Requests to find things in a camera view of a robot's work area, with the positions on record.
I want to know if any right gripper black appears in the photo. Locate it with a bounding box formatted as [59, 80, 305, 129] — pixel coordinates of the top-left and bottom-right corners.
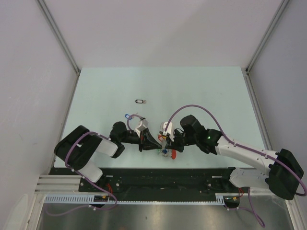
[165, 129, 198, 153]

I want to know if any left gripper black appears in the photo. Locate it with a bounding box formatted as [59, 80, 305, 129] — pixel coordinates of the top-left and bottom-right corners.
[120, 127, 162, 152]

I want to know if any metal keyring holder red handle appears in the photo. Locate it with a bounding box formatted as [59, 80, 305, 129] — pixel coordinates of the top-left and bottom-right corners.
[161, 141, 177, 160]

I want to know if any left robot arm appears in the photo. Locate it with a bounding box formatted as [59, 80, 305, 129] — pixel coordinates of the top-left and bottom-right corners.
[54, 119, 162, 192]

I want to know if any black key tag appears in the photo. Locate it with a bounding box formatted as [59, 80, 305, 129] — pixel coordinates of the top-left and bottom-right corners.
[135, 99, 147, 104]

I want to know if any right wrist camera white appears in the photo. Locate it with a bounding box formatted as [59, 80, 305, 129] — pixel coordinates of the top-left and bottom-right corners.
[160, 122, 174, 141]

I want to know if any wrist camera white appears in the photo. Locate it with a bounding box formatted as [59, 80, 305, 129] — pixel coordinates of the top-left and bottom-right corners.
[135, 118, 148, 137]
[160, 122, 174, 141]

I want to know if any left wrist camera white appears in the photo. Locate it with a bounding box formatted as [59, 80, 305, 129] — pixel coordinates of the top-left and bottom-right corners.
[135, 118, 148, 137]

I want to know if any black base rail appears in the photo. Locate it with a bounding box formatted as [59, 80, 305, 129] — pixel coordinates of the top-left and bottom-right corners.
[49, 167, 250, 201]

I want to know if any white cable duct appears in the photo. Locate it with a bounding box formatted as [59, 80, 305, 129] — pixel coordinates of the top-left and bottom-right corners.
[44, 194, 231, 206]

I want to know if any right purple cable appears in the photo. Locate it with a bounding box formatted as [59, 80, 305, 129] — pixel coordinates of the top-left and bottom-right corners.
[165, 104, 307, 227]

